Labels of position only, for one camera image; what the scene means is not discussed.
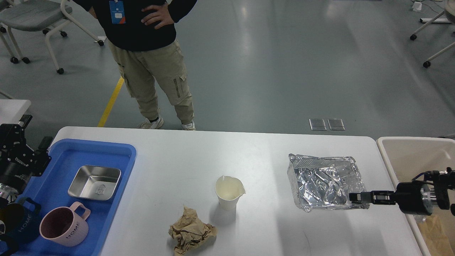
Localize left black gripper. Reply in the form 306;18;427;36
0;114;53;196

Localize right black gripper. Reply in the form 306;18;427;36
349;181;433;216

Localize aluminium foil container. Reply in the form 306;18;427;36
287;154;370;213

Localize dark teal HOME mug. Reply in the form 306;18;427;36
0;197;41;244

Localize square stainless steel dish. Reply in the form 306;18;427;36
67;165;122;201

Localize pink HOME mug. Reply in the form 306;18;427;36
39;202;91;247

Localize white paper cup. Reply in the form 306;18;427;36
215;176;246;210

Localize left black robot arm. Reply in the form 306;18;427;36
0;114;53;208

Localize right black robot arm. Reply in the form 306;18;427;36
348;167;455;216

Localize person's right hand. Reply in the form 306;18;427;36
88;6;97;19

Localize person's left hand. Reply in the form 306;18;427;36
141;2;175;30

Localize white side table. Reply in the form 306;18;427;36
0;99;31;125

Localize blue plastic tray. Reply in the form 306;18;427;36
16;138;137;256

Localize white plastic bin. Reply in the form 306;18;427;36
376;137;455;256

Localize brown paper in bin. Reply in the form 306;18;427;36
417;214;454;256

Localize silver floor plate right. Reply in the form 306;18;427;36
328;118;346;131

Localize silver floor plate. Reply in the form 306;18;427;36
309;118;327;131
328;118;346;131

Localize silver floor plate left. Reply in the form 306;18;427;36
309;118;327;131

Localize grey office chair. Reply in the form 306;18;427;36
0;0;104;74

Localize person in black sweater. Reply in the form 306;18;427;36
75;0;197;131

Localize blue ID badge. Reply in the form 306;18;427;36
109;0;126;25

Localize crumpled brown paper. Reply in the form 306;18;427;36
168;206;218;256

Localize white chair base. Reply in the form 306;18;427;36
409;0;455;68

